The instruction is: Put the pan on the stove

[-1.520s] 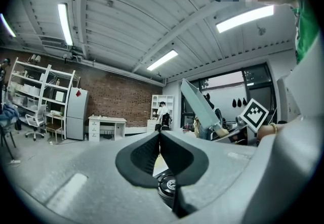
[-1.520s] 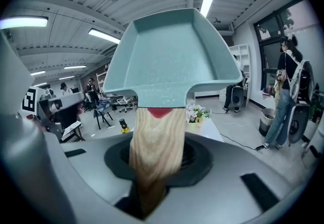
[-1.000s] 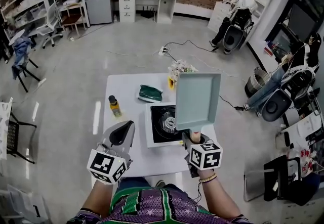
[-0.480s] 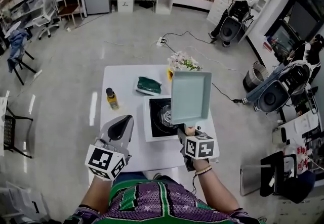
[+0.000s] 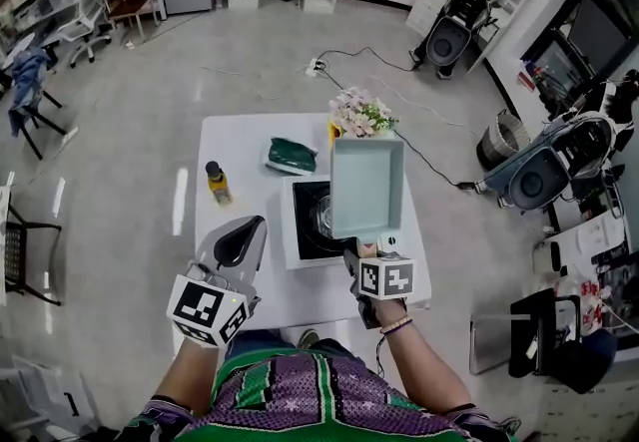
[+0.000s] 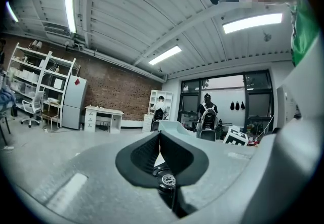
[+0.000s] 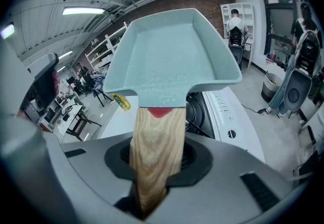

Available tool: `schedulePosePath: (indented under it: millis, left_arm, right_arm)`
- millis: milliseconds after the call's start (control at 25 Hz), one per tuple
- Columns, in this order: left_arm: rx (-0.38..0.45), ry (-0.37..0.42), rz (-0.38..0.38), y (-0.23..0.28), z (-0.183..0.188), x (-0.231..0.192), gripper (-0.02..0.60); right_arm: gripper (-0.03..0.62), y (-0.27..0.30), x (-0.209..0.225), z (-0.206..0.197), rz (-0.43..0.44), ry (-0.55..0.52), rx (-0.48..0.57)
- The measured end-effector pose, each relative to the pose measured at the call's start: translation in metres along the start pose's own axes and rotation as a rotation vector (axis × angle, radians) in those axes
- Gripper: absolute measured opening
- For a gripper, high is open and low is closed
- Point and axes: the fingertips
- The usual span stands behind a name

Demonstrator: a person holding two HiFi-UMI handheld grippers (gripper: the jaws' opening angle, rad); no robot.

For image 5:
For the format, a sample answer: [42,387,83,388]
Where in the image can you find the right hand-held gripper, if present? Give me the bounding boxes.
[342,243,416,330]

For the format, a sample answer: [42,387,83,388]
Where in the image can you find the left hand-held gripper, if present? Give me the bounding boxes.
[167,216,269,349]

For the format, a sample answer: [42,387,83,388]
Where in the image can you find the white induction cooktop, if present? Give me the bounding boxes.
[280,174,421,273]

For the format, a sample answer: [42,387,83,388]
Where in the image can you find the pale green rectangular tray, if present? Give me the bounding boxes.
[328,137,406,257]

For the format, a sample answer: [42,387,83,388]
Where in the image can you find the person's right forearm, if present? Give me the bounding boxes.
[372,298,476,417]

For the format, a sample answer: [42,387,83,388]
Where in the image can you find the person's left forearm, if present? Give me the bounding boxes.
[148,335,227,417]

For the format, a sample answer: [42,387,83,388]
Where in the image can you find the yellow oil bottle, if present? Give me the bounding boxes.
[205,160,235,208]

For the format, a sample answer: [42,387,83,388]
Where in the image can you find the blue jeans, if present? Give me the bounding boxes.
[224,329,302,362]

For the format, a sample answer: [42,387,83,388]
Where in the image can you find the person's shoe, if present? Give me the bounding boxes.
[297,327,321,351]

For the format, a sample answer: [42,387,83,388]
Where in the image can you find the white square table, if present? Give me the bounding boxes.
[171,112,433,352]

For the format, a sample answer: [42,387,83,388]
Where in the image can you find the flower arrangement in yellow box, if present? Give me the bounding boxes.
[325,86,402,142]

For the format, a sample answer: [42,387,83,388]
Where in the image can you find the purple and green jersey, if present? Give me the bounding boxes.
[113,337,521,442]

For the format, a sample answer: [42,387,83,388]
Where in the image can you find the wicker basket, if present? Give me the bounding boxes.
[475,109,532,173]

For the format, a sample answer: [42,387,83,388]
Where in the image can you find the grey backpack rig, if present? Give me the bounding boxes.
[490,112,619,213]
[424,0,494,69]

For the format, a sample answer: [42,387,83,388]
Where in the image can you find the black folding chair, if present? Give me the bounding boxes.
[468,286,621,395]

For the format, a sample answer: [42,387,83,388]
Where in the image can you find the wooden stool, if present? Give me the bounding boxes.
[101,0,162,45]

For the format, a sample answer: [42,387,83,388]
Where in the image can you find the blue clothes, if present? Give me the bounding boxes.
[8,47,53,138]

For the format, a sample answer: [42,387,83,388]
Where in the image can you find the white office chair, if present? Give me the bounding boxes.
[56,0,114,70]

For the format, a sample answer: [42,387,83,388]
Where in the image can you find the round white table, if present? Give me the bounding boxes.
[0,32,37,72]

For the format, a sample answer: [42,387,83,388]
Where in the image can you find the black-framed window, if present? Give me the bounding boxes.
[517,0,639,98]

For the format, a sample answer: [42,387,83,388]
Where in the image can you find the beaded bracelet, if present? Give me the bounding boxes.
[378,315,415,336]

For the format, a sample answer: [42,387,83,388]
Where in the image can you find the black power cable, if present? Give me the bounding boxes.
[316,46,481,191]

